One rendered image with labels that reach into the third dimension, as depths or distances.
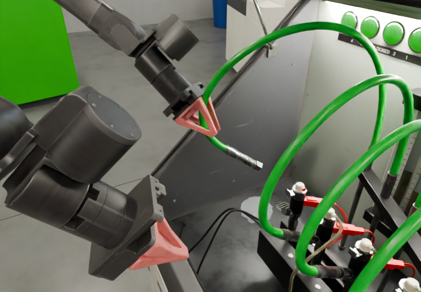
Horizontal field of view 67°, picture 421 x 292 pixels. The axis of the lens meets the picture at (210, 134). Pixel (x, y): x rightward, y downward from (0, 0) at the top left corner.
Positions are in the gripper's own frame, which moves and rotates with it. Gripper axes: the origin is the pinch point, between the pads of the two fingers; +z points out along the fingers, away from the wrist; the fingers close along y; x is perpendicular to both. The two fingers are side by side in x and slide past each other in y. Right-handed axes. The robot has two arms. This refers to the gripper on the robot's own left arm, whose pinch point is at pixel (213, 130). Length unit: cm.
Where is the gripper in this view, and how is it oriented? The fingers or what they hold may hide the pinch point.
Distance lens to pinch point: 63.3
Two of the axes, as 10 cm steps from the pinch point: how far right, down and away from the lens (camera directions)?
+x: -6.9, 6.1, 3.8
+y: 2.4, -3.0, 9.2
